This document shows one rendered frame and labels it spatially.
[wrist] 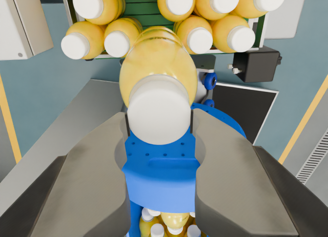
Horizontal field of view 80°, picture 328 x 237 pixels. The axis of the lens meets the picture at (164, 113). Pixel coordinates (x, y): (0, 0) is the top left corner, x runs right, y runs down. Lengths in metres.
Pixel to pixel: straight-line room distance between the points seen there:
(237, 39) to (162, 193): 0.27
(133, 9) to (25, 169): 0.64
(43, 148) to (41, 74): 0.90
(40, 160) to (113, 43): 0.62
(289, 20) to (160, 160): 0.51
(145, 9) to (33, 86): 1.39
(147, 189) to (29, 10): 0.36
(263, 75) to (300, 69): 1.34
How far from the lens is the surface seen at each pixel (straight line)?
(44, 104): 1.84
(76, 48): 0.37
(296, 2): 0.67
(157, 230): 0.66
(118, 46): 0.35
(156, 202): 0.34
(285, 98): 1.89
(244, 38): 0.37
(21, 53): 0.40
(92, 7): 0.35
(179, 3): 0.34
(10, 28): 0.40
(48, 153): 0.90
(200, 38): 0.35
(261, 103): 1.62
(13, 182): 0.82
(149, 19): 0.53
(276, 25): 0.66
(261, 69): 0.51
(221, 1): 0.35
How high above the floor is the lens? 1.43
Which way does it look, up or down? 61 degrees down
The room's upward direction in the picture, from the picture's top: 176 degrees clockwise
